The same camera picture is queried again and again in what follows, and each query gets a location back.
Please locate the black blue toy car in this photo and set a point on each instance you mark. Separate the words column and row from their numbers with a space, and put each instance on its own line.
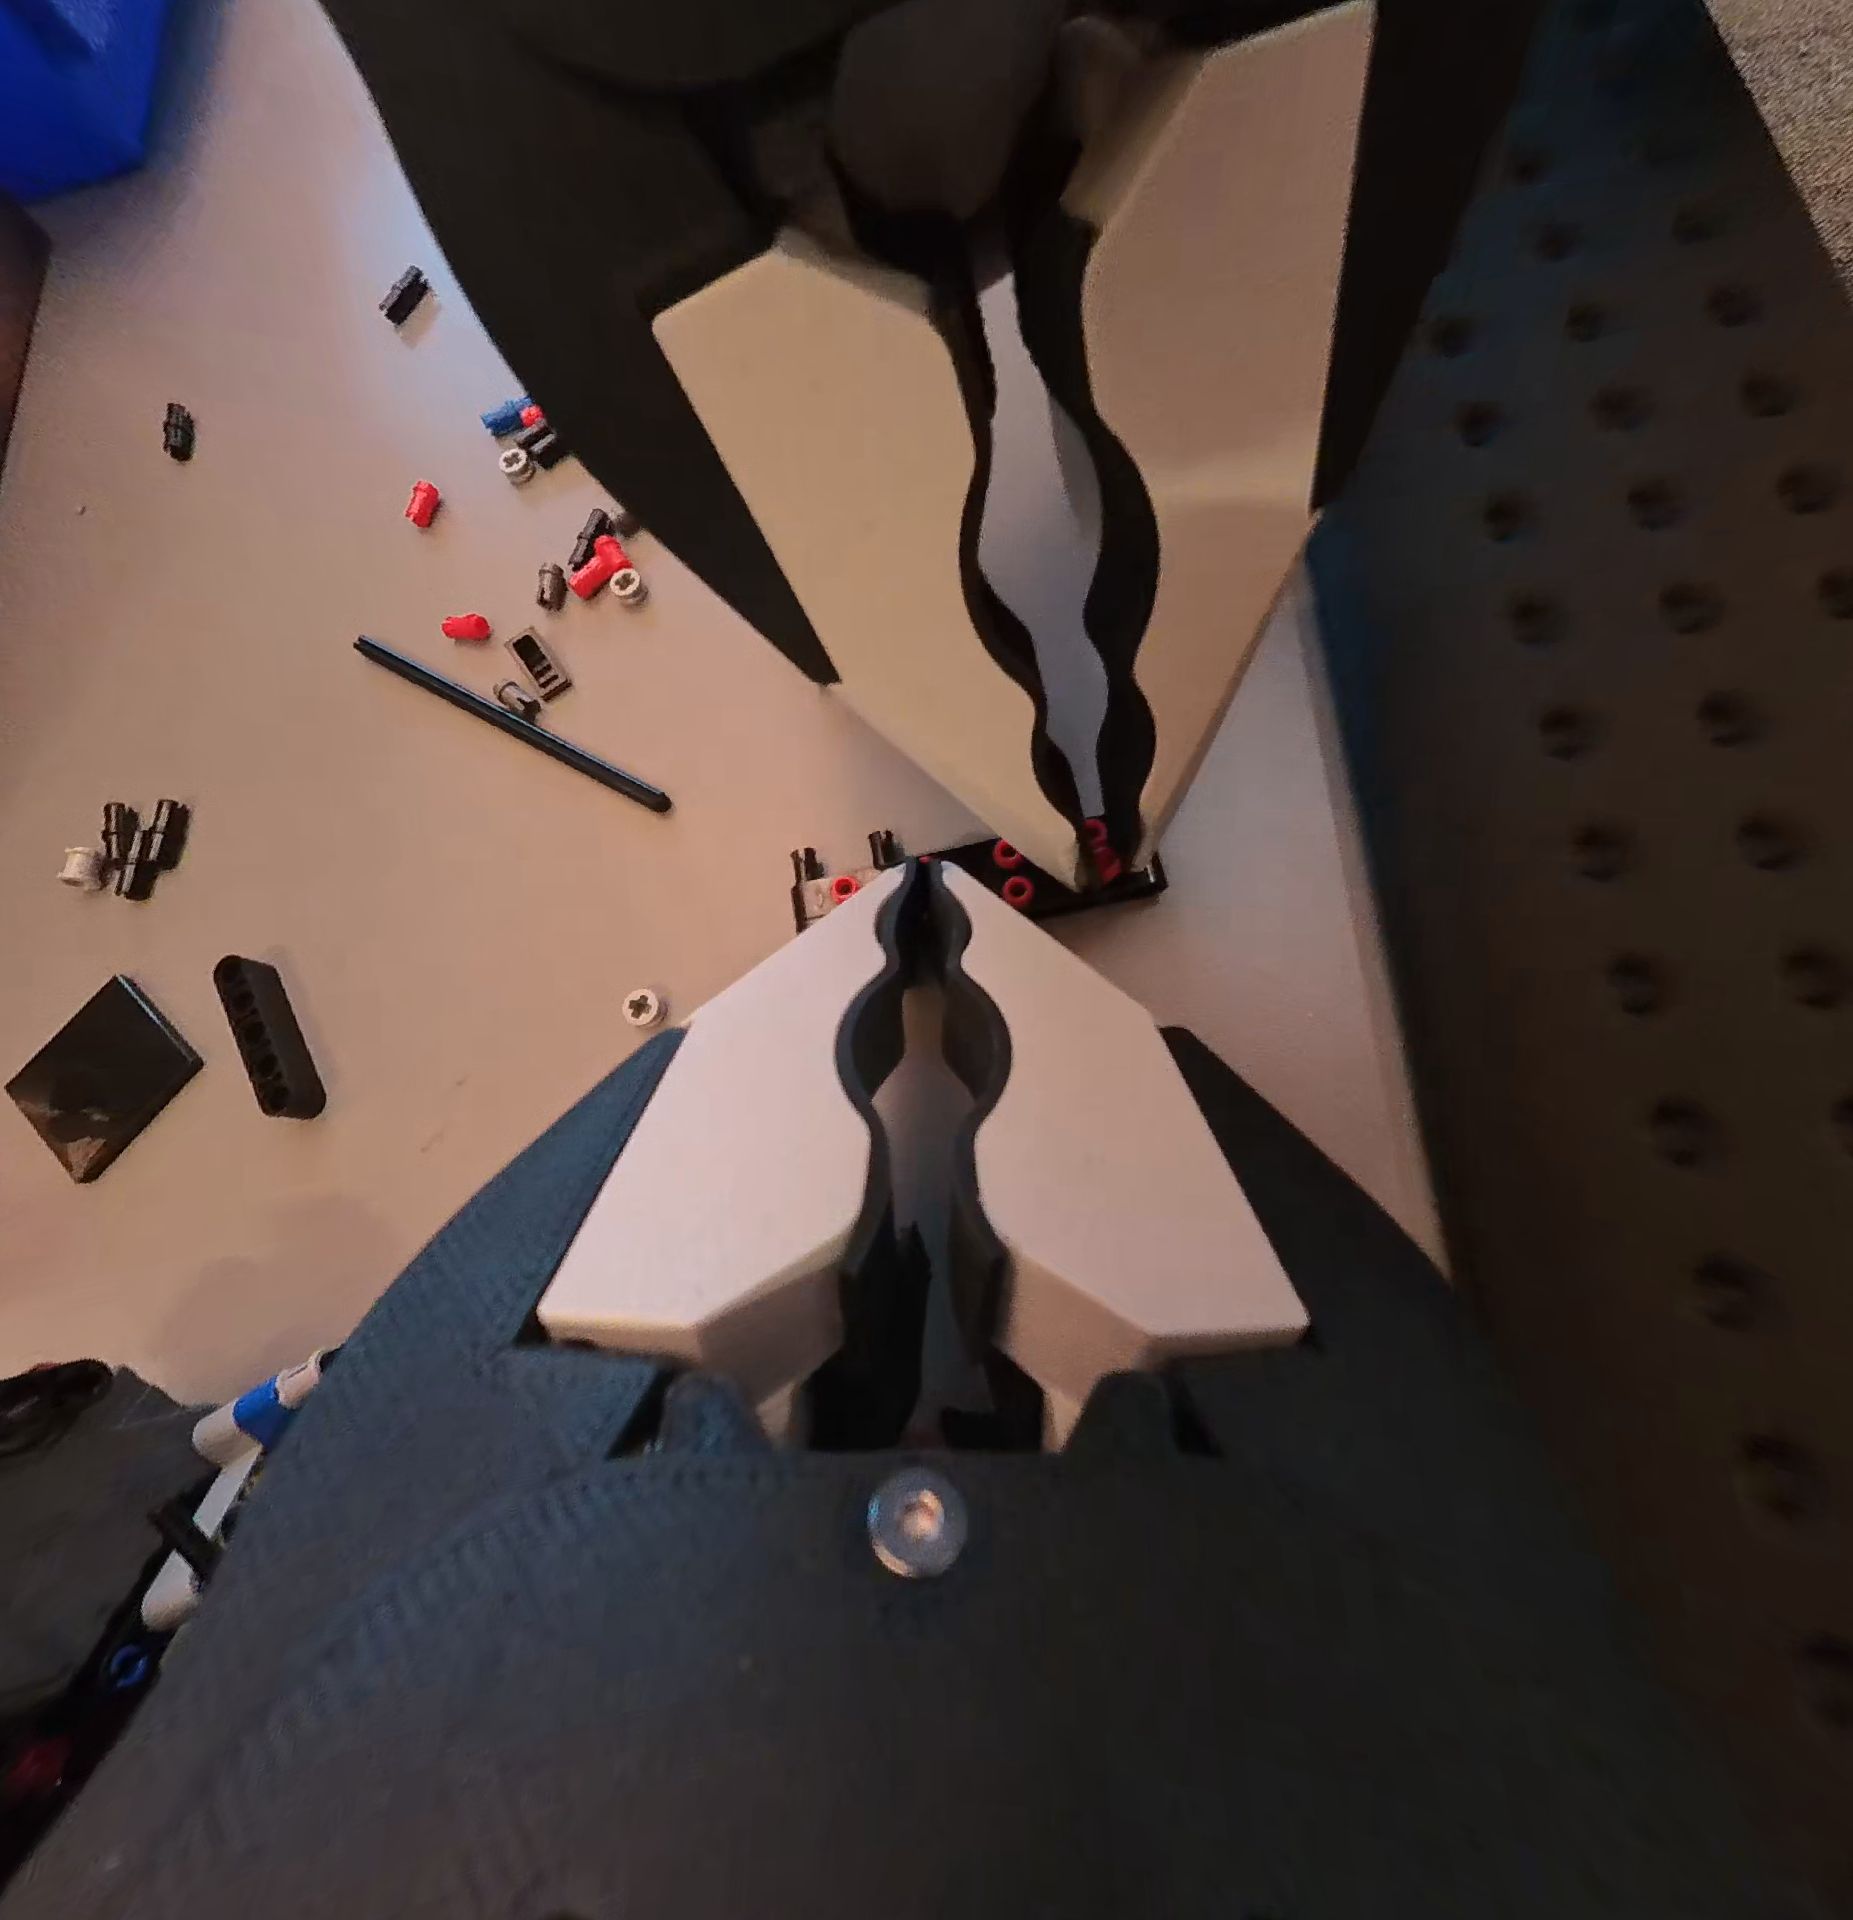
column 57, row 1529

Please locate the dark dimpled panel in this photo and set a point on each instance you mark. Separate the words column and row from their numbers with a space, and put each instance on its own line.
column 1615, row 901

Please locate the light grey small connector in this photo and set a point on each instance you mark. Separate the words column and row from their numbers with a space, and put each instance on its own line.
column 74, row 865

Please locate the blue storage bin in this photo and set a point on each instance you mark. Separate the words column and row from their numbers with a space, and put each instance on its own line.
column 57, row 75

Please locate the black square tile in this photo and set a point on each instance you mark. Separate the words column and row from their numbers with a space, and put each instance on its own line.
column 102, row 1074

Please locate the long black axle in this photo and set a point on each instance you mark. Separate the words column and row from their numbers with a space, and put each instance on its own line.
column 514, row 724

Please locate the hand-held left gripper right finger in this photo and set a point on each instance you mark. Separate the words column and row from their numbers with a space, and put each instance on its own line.
column 1136, row 1201

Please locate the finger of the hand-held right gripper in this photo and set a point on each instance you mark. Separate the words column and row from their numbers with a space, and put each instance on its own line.
column 1240, row 300
column 822, row 479

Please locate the light grey desk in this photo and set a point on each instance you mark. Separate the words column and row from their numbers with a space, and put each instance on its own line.
column 340, row 976

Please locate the pile of small toy bricks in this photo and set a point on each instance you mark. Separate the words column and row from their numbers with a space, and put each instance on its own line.
column 596, row 563

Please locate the white round bush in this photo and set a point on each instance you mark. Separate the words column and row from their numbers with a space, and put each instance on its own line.
column 646, row 1005

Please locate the black beam assembly red pins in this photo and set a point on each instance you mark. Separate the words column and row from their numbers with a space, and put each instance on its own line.
column 1054, row 881

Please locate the black pin connector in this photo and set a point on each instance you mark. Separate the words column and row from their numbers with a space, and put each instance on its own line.
column 115, row 839
column 153, row 849

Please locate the red connector pin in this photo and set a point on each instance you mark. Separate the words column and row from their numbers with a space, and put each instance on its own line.
column 423, row 503
column 469, row 626
column 1102, row 853

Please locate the black short beam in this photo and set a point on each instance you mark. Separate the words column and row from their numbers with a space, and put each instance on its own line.
column 266, row 1035

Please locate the black grille slope brick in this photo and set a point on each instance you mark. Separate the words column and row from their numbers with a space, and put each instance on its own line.
column 536, row 661

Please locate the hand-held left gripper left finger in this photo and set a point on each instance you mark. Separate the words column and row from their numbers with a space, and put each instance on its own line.
column 702, row 1201

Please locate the small grey pin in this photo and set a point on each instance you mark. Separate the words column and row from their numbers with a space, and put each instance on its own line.
column 514, row 694

